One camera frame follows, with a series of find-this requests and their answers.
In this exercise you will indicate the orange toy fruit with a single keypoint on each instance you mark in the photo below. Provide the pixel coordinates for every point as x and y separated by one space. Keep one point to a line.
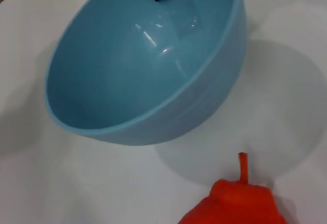
235 203

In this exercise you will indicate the blue bowl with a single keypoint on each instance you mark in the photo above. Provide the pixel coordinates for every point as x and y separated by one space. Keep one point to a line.
127 68

